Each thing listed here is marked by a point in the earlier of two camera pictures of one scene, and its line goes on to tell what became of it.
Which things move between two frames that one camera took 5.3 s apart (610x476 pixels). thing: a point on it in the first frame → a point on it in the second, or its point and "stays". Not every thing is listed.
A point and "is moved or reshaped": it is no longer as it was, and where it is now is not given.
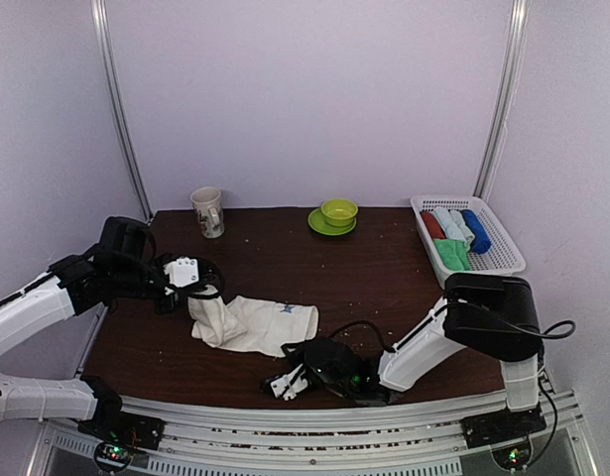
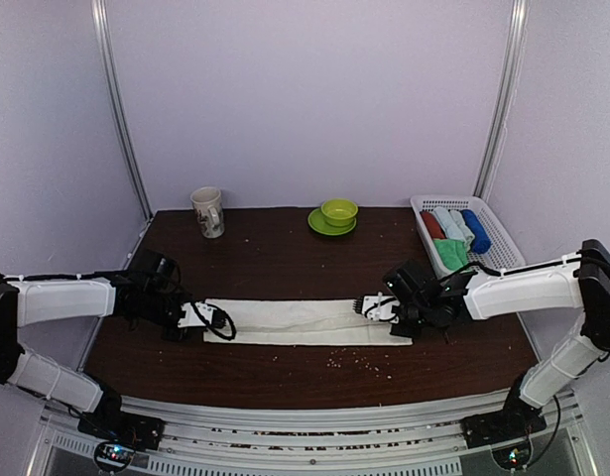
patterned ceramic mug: x=207 y=205 stays
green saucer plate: x=316 y=221 stays
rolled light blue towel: x=455 y=225 stays
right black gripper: x=298 y=355 → x=405 y=331
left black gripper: x=176 y=301 → x=180 y=335
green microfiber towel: x=453 y=253 stays
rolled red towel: x=433 y=225 stays
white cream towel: x=252 y=323 is moved or reshaped
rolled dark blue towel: x=481 y=243 stays
